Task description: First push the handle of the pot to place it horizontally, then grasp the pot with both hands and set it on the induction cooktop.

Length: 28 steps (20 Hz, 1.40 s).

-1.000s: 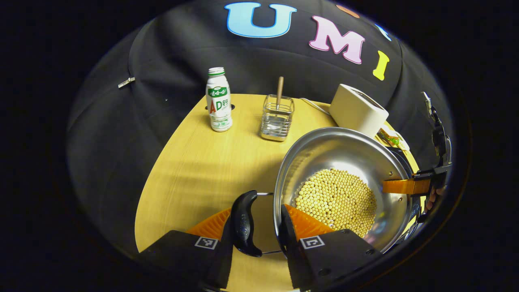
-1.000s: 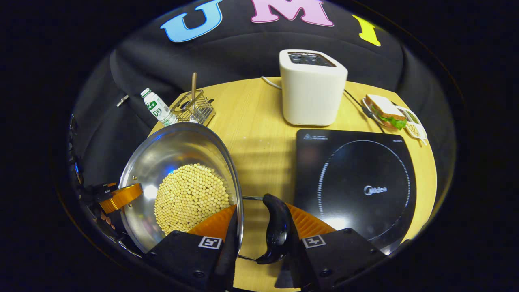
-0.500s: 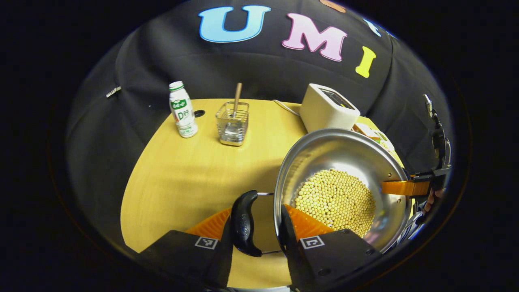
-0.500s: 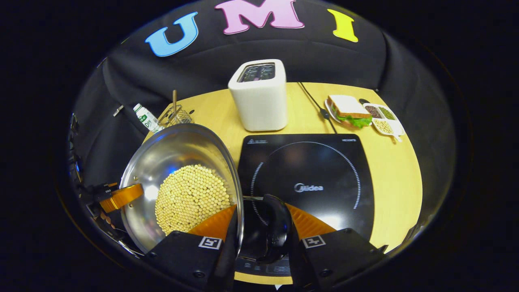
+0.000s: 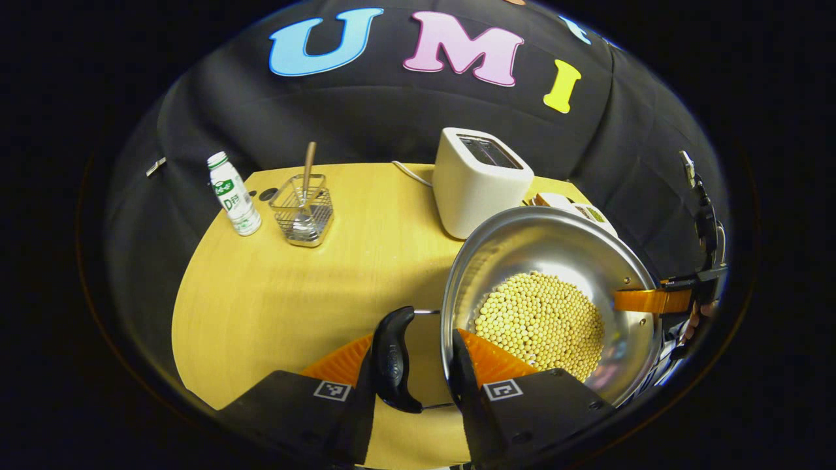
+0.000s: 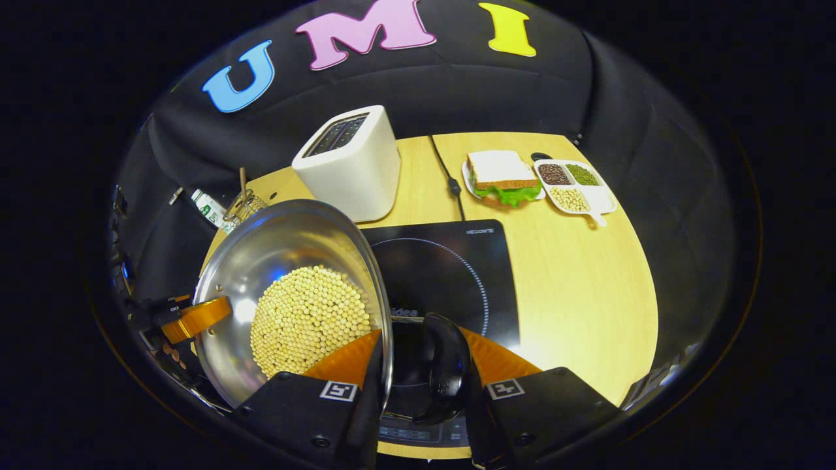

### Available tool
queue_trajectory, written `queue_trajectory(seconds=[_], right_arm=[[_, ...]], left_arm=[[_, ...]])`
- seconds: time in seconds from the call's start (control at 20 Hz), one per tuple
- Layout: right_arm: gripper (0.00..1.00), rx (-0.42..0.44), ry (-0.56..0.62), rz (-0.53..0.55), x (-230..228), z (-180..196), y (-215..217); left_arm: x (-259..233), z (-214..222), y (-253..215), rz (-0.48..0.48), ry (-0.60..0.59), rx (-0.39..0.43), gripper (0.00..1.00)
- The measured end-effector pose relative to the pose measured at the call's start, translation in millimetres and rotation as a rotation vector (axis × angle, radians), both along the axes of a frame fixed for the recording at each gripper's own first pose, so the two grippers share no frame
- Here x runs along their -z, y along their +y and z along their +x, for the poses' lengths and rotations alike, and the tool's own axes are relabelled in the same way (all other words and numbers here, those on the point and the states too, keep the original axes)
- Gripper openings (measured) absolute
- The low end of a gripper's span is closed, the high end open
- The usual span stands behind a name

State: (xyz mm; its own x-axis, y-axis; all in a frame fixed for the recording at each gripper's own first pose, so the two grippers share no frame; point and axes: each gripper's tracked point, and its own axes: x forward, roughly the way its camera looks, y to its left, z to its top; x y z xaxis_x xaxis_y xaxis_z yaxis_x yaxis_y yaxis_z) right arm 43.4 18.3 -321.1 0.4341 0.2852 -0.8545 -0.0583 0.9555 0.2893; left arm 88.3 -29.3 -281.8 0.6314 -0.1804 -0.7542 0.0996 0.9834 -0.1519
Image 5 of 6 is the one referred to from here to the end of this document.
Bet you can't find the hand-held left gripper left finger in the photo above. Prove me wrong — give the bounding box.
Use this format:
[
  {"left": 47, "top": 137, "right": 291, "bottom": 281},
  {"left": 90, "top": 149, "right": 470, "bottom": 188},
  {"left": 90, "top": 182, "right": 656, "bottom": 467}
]
[{"left": 217, "top": 333, "right": 378, "bottom": 467}]

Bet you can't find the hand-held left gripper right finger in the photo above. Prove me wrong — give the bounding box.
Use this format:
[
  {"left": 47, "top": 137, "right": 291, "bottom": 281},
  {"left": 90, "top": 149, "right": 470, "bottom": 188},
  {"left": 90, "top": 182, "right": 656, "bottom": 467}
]
[{"left": 447, "top": 327, "right": 616, "bottom": 467}]

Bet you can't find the silver pot with black handle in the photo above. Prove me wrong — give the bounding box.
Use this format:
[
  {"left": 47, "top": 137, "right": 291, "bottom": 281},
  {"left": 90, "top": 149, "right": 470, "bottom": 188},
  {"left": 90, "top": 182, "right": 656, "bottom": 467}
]
[{"left": 370, "top": 206, "right": 664, "bottom": 415}]

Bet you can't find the pile of yellow soybeans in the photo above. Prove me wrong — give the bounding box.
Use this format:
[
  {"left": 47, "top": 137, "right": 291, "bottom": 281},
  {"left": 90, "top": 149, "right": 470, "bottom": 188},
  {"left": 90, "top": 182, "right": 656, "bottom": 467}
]
[{"left": 473, "top": 270, "right": 605, "bottom": 383}]

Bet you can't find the small dish of beans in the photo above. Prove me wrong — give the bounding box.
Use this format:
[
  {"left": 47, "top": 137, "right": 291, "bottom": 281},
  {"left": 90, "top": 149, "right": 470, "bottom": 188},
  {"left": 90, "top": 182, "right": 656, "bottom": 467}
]
[{"left": 573, "top": 203, "right": 619, "bottom": 237}]

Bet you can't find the sandwich on white plate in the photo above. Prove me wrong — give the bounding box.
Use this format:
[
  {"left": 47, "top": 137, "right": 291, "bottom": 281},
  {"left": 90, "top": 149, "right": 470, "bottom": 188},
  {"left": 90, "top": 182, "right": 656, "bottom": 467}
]
[{"left": 531, "top": 192, "right": 577, "bottom": 211}]

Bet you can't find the white toaster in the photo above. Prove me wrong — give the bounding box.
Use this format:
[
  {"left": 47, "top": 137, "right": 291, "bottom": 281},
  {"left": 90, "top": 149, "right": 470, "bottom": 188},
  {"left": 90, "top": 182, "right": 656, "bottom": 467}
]
[{"left": 432, "top": 127, "right": 536, "bottom": 241}]

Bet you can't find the white plastic drink bottle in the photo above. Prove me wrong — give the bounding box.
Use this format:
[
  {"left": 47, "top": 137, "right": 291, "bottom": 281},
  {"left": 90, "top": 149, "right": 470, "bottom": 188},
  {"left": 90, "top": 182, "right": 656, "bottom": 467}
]
[{"left": 206, "top": 151, "right": 263, "bottom": 238}]

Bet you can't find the black backdrop cloth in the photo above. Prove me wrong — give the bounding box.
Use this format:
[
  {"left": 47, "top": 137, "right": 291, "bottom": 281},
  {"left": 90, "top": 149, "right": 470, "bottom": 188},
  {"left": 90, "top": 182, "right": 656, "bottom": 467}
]
[{"left": 103, "top": 0, "right": 727, "bottom": 373}]

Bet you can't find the wire mesh basket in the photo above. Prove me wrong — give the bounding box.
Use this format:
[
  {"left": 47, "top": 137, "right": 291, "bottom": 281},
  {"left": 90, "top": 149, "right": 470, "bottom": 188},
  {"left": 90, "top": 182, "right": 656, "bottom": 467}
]
[{"left": 268, "top": 173, "right": 334, "bottom": 249}]

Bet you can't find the white power cable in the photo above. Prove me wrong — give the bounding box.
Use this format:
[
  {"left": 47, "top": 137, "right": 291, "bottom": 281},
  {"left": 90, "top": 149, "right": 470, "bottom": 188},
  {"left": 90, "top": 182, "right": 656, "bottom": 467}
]
[{"left": 391, "top": 160, "right": 436, "bottom": 189}]

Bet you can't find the wooden-handled spoon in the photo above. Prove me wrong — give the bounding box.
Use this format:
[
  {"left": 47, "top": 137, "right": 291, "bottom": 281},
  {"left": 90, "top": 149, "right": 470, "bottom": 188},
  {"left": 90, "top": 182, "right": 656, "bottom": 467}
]
[{"left": 297, "top": 141, "right": 318, "bottom": 224}]

